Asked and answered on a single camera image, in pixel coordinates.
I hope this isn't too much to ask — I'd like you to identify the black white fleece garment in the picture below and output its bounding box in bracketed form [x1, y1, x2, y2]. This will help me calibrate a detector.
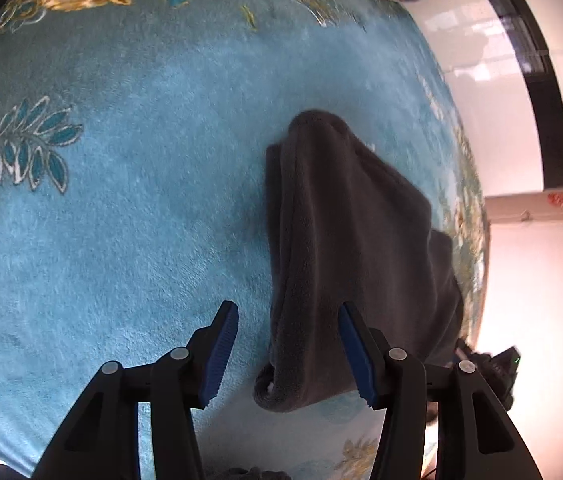
[253, 108, 465, 413]

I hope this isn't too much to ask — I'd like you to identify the black window frame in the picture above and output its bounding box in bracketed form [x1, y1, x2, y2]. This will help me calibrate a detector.
[486, 0, 563, 193]

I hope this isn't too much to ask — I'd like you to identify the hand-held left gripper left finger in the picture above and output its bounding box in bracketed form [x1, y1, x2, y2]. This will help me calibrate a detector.
[32, 300, 240, 480]

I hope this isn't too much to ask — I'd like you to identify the white door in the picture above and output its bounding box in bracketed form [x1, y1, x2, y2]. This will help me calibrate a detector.
[484, 190, 563, 226]

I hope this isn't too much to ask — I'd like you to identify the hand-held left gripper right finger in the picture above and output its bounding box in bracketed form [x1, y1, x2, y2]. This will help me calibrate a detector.
[337, 301, 545, 480]

